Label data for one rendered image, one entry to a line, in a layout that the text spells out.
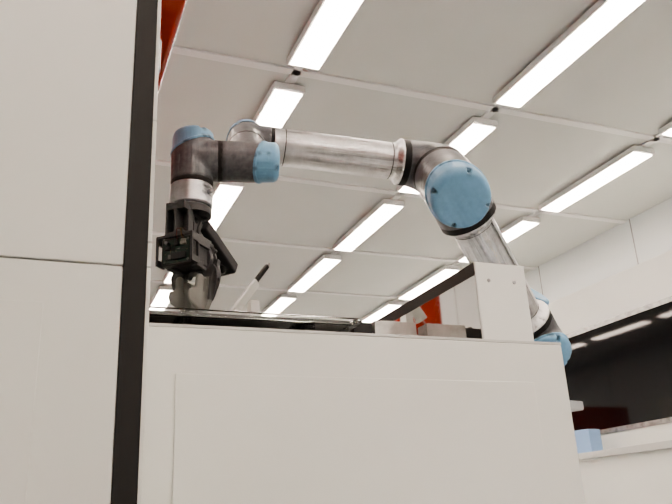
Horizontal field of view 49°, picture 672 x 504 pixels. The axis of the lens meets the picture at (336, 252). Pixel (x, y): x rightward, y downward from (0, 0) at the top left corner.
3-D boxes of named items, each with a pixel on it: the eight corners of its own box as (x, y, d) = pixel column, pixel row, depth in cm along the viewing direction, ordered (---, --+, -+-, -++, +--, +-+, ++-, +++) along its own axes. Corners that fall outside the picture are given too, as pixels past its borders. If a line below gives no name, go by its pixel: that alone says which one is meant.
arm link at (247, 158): (276, 131, 139) (218, 129, 138) (281, 148, 129) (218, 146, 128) (275, 170, 143) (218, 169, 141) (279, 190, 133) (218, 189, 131)
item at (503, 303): (485, 348, 110) (474, 260, 115) (344, 405, 158) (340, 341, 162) (536, 351, 113) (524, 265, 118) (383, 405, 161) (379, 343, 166)
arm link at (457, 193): (556, 331, 168) (454, 134, 145) (585, 367, 154) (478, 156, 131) (510, 356, 169) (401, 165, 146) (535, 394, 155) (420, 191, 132)
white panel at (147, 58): (123, 264, 67) (141, -78, 81) (70, 403, 138) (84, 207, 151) (157, 267, 68) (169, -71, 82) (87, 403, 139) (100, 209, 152)
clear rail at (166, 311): (131, 313, 107) (132, 303, 108) (130, 315, 108) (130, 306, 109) (362, 325, 121) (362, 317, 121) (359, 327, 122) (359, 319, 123)
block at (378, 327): (375, 336, 125) (374, 319, 126) (367, 340, 128) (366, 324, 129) (417, 338, 128) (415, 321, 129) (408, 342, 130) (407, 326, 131)
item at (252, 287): (234, 336, 155) (234, 276, 160) (230, 340, 159) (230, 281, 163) (262, 337, 157) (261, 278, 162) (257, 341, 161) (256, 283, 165)
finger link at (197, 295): (177, 323, 119) (179, 269, 122) (197, 331, 124) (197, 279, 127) (194, 321, 118) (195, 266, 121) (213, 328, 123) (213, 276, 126)
